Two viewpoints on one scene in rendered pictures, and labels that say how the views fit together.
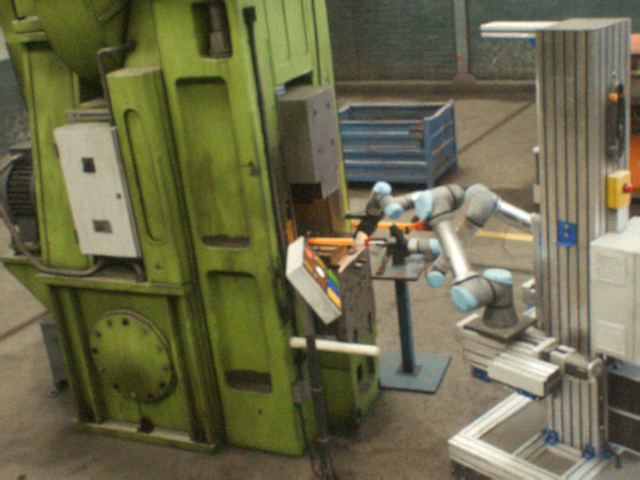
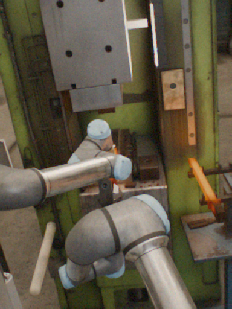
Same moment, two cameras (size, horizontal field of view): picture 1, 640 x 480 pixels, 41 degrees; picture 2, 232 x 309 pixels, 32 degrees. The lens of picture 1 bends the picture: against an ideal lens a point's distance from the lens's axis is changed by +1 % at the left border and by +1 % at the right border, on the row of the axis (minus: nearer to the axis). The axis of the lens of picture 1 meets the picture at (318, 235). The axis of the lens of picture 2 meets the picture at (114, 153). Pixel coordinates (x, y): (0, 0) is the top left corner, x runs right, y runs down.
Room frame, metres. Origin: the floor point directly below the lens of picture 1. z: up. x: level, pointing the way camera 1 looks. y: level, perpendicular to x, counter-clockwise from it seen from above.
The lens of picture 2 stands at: (3.41, -1.52, 1.83)
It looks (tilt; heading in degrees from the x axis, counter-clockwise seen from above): 27 degrees down; 68
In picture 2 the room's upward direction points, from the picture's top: 8 degrees counter-clockwise
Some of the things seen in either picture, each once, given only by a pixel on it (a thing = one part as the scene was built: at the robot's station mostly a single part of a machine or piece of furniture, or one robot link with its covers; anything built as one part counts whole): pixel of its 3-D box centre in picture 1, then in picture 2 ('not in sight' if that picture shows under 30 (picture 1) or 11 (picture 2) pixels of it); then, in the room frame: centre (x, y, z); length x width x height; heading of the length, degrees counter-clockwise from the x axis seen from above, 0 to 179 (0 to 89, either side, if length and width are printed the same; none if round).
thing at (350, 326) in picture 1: (310, 292); (127, 198); (4.10, 0.08, 0.69); 0.56 x 0.38 x 0.45; 63
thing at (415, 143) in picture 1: (387, 145); not in sight; (8.16, -0.78, 0.36); 1.20 x 0.80 x 0.72; 60
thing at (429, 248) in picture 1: (430, 247); not in sight; (3.75, -0.52, 1.00); 0.11 x 0.08 x 0.09; 63
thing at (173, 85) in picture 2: not in sight; (173, 90); (4.29, -0.12, 1.27); 0.09 x 0.02 x 0.17; 153
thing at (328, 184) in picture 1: (292, 182); (99, 82); (4.04, 0.10, 1.32); 0.42 x 0.20 x 0.10; 63
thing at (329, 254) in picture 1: (301, 250); (110, 154); (4.04, 0.10, 0.96); 0.42 x 0.20 x 0.09; 63
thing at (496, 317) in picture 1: (499, 310); not in sight; (3.27, -0.73, 0.87); 0.15 x 0.15 x 0.10
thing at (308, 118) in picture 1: (289, 131); (100, 24); (4.08, 0.08, 1.56); 0.42 x 0.39 x 0.40; 63
